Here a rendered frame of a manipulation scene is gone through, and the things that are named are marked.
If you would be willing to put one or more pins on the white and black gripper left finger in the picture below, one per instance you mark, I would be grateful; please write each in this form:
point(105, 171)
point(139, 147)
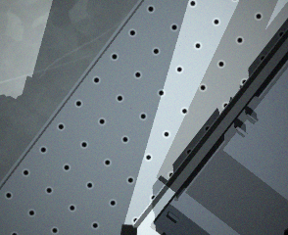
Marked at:
point(127, 229)

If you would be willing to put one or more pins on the grey perforated base plate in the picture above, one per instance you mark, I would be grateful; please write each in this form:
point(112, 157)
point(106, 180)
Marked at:
point(136, 112)

